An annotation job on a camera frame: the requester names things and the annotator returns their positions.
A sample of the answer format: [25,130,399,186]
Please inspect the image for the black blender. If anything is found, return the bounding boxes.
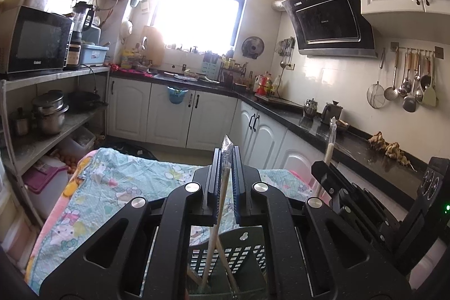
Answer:
[67,1,95,70]

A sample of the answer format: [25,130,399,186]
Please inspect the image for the metal shelf rack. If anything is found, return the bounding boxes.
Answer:
[0,66,111,227]

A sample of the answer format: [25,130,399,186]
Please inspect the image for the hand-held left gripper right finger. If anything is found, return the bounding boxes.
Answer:
[232,145,412,300]

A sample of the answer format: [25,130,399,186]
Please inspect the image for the purple lidded storage box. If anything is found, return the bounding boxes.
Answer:
[23,164,69,213]

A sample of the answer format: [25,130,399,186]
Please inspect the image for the metal utensil rail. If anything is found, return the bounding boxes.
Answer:
[390,42,444,59]

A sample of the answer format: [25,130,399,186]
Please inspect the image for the blue hanging bin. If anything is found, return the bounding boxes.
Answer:
[167,86,187,106]

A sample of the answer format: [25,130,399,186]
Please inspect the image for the hanging utensils beside hood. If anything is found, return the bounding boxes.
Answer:
[278,37,296,69]

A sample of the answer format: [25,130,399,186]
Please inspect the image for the single chopstick pair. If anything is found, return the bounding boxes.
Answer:
[199,134,234,300]
[311,116,338,199]

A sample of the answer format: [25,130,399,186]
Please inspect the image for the stacked steel pots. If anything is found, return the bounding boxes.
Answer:
[31,91,70,135]

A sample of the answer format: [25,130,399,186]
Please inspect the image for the wire mesh strainer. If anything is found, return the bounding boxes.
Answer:
[366,52,386,109]

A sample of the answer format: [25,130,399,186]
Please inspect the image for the white base cabinets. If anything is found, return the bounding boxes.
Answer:
[107,75,415,216]

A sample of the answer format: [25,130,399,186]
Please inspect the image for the black range hood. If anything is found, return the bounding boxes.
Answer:
[272,0,378,59]

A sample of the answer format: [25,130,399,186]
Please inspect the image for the teal knife organizer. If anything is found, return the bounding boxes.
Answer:
[202,52,222,76]

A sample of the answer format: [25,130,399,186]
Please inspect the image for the blue plastic box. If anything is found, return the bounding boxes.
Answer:
[80,43,109,66]

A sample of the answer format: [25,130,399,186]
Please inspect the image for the steel mug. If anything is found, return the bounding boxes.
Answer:
[14,108,30,136]

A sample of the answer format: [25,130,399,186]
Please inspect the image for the cartoon printed tablecloth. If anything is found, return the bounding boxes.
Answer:
[26,147,317,294]

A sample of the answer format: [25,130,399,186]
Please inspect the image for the steel ladle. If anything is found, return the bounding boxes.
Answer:
[384,47,399,101]

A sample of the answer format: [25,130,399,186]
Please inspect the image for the black kitchen countertop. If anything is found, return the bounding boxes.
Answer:
[109,68,433,213]

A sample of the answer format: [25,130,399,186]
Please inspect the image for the wooden cutting board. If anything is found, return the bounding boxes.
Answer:
[142,26,165,67]

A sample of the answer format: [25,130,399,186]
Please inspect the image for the green plastic utensil holder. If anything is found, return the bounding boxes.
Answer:
[188,226,275,300]

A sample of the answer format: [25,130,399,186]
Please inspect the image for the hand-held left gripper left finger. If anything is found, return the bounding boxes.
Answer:
[39,147,224,300]

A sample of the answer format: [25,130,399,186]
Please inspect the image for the small round wall fan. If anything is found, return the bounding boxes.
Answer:
[241,36,265,59]

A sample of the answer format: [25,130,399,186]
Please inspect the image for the steel teapot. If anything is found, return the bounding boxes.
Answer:
[304,98,319,119]

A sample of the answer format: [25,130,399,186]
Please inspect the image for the steel lidded pot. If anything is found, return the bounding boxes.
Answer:
[321,101,343,121]

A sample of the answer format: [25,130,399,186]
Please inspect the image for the black microwave oven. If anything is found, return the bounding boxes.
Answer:
[0,6,73,76]

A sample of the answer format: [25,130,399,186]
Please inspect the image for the black frying pan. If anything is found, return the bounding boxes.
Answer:
[67,91,109,111]

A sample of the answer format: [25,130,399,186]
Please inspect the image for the ginger root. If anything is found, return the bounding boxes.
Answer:
[367,132,410,167]

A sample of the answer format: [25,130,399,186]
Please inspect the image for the kitchen window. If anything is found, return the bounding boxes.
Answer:
[153,0,254,55]

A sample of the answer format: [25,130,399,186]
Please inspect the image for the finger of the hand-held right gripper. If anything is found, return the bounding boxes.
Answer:
[338,182,400,245]
[311,160,353,213]

